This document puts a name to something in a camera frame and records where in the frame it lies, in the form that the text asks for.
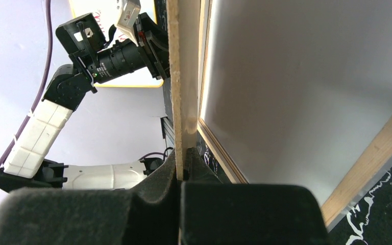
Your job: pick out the black marble pattern mat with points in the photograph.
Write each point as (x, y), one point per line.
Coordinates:
(378, 209)

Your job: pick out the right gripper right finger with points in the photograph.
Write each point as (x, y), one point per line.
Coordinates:
(212, 212)

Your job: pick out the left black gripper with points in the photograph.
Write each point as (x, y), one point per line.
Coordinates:
(125, 58)

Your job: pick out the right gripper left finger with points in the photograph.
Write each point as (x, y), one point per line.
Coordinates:
(144, 214)

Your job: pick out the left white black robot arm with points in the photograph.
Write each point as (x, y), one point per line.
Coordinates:
(95, 59)

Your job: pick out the yellow rimmed whiteboard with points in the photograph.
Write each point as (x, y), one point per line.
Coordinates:
(106, 14)

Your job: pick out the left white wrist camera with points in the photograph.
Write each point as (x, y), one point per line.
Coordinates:
(127, 12)

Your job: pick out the brown fibreboard backing board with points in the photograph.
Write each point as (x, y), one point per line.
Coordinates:
(183, 42)

